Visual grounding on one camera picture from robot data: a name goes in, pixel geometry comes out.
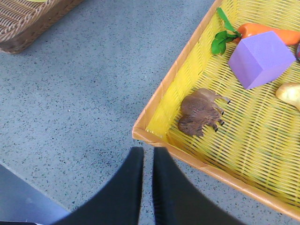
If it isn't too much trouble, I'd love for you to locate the yellow tape roll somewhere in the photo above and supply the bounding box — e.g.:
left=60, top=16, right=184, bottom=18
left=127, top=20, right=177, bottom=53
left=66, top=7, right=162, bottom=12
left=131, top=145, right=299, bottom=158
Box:
left=28, top=0, right=46, bottom=3

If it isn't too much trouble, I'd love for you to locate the toy bread croissant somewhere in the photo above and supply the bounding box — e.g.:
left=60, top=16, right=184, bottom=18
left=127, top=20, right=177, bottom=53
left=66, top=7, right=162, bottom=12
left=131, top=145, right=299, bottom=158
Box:
left=275, top=82, right=300, bottom=110

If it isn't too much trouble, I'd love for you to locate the brown wicker basket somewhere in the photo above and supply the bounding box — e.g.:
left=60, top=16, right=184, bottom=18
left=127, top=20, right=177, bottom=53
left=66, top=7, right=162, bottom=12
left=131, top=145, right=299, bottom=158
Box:
left=0, top=0, right=82, bottom=54

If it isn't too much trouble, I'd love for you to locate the purple foam cube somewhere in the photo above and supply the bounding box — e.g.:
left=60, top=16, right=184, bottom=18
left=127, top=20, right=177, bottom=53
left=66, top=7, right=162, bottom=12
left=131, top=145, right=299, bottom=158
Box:
left=228, top=31, right=295, bottom=90

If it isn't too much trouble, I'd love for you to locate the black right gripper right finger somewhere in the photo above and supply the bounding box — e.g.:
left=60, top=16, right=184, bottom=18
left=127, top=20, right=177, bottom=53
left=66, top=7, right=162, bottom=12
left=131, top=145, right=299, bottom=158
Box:
left=152, top=147, right=237, bottom=225

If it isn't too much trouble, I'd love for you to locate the brown toy animal figure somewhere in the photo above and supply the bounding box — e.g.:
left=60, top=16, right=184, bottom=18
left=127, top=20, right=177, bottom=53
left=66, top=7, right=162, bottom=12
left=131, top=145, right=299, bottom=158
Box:
left=178, top=88, right=231, bottom=136

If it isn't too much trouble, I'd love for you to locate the small printed jar black lid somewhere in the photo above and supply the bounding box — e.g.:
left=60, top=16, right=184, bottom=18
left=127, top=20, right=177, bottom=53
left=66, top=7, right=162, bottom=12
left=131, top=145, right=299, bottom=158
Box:
left=295, top=44, right=300, bottom=61

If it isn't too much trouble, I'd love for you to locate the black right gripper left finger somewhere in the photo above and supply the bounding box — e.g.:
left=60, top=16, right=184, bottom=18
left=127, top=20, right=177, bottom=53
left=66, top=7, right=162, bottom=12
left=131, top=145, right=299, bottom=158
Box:
left=55, top=147, right=143, bottom=225

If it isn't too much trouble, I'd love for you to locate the yellow woven plastic basket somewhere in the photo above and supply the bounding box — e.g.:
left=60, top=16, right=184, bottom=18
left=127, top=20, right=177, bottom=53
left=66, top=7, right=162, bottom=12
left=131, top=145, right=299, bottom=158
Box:
left=132, top=0, right=300, bottom=219

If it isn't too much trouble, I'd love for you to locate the orange toy carrot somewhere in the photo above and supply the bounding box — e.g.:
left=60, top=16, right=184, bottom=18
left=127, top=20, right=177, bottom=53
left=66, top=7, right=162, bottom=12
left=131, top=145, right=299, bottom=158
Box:
left=211, top=7, right=300, bottom=56

